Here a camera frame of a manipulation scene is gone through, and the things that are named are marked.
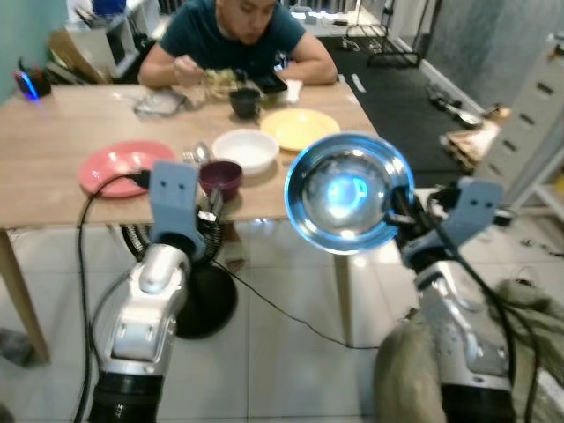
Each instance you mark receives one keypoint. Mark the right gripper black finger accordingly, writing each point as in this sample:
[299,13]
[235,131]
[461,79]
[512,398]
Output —
[398,213]

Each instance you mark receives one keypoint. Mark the shiny metal bowl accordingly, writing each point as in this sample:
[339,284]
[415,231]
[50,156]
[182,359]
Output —
[348,194]

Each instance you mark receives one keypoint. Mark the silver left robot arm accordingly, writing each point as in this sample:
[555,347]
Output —
[154,304]

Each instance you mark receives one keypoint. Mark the man's left forearm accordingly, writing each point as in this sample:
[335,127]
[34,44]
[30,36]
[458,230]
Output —
[304,70]

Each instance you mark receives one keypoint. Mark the man's right forearm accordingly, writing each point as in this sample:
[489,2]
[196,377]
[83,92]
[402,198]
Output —
[163,72]

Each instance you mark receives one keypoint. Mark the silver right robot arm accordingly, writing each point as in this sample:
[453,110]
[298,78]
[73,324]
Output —
[458,326]

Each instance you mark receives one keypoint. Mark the dark purple cup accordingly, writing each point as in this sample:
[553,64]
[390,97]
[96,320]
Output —
[220,178]

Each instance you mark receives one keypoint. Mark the clear plastic cutlery packet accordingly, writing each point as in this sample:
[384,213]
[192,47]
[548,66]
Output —
[189,159]

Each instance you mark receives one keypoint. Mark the short metal spoon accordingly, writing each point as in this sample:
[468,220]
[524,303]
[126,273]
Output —
[202,152]

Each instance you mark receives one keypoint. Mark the white bowl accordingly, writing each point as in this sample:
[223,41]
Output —
[247,148]

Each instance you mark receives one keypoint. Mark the small wooden pallet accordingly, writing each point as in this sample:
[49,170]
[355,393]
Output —
[467,145]

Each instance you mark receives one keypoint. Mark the black floor fan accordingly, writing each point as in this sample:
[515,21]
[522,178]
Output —
[204,304]

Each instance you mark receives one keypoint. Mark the black floor mat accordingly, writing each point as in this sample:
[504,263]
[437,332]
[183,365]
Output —
[397,115]

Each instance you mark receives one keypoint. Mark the pink plate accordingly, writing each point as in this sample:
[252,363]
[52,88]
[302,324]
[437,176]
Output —
[119,167]

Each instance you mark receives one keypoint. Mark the light metal table leg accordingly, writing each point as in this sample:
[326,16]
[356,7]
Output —
[344,300]

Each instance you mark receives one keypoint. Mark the dark teal mug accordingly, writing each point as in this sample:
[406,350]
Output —
[245,102]

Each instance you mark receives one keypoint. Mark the clear glass dish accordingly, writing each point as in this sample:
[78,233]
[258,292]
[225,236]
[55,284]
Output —
[160,104]

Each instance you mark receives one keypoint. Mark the yellow plate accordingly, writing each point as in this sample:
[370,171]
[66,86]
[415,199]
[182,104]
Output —
[300,125]

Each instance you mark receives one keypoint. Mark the white shelf unit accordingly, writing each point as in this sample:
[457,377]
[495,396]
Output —
[551,194]

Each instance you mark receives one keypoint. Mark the plate of noodles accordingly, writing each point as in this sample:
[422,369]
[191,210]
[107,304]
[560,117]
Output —
[225,83]

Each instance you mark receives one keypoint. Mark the white drawer cabinet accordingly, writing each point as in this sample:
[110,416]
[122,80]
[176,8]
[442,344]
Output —
[524,115]

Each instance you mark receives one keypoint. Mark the black phone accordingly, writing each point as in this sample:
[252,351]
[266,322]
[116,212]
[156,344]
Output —
[270,85]

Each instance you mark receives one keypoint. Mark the white paper napkin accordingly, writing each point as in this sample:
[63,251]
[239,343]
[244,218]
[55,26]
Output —
[293,90]

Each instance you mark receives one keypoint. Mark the black metal rack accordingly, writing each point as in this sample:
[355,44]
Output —
[392,55]

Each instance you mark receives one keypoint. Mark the man in dark t-shirt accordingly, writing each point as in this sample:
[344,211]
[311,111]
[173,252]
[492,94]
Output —
[233,35]

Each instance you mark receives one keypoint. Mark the wooden table leg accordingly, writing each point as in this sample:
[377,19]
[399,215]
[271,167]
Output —
[22,291]

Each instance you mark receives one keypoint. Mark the black device with blue light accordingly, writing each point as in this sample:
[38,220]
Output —
[31,84]

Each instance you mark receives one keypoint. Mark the grey slipper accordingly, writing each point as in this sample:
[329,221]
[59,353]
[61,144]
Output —
[13,345]

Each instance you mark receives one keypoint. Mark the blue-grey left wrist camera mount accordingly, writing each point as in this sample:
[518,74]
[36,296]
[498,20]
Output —
[172,204]

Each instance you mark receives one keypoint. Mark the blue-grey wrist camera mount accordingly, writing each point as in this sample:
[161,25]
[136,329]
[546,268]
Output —
[467,211]
[172,204]

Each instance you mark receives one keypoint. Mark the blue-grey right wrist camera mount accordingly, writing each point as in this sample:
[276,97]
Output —
[467,211]

